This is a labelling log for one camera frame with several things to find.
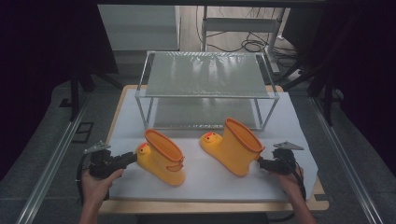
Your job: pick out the grey metal stand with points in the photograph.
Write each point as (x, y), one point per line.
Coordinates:
(239, 25)

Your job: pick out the aluminium rail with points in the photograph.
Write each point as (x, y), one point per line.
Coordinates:
(53, 158)
(345, 158)

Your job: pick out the grey cabinet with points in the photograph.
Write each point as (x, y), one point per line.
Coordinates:
(137, 28)

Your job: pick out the black floor bracket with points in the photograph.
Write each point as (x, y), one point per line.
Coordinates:
(84, 132)

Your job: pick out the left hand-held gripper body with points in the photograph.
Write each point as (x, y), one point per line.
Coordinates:
(101, 163)

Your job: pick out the black tripod stand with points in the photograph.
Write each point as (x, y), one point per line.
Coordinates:
(74, 93)
(327, 99)

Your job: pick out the person's right hand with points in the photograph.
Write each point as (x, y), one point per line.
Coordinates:
(291, 182)

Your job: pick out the person's left hand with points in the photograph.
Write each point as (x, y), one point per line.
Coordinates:
(95, 188)

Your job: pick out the dark curtain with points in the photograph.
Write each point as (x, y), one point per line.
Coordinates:
(40, 62)
(364, 62)

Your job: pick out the metal two-tier shoe rack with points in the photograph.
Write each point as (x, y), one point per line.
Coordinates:
(205, 74)

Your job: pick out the white foam mat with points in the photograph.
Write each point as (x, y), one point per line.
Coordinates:
(211, 186)

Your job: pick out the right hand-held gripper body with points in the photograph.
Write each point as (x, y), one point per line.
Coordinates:
(284, 163)

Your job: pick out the yellow rain boot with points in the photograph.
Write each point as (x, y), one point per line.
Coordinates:
(158, 165)
(233, 154)

